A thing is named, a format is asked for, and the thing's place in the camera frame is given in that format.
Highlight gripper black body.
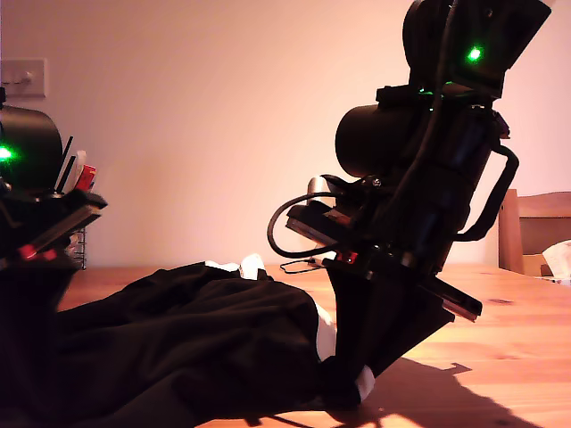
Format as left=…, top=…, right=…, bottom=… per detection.
left=285, top=177, right=484, bottom=323
left=0, top=188, right=109, bottom=271

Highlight black shorts with white stripes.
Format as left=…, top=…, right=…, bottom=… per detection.
left=0, top=253, right=377, bottom=428

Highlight red paper packet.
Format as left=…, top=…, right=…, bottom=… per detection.
left=79, top=164, right=98, bottom=193

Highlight white paper chopstick sleeve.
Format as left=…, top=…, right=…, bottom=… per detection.
left=70, top=149, right=87, bottom=191

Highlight wooden chair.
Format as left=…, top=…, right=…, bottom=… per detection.
left=497, top=188, right=571, bottom=277

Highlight white tissue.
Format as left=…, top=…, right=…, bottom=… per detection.
left=540, top=239, right=571, bottom=280

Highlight patterned tissue box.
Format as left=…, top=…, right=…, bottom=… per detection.
left=534, top=275, right=571, bottom=289

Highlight thin black camera cable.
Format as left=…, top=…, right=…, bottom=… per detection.
left=279, top=258, right=332, bottom=275

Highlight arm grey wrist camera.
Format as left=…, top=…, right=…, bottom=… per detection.
left=306, top=173, right=385, bottom=211

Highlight arm thick sleeved cable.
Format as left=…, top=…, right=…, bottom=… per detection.
left=454, top=144, right=521, bottom=243

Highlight wrist camera black cable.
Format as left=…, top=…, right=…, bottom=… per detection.
left=266, top=191, right=345, bottom=260

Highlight arm thin looped cable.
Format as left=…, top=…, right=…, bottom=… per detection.
left=391, top=0, right=461, bottom=211

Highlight white light switch plate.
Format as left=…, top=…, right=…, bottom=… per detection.
left=0, top=59, right=47, bottom=99

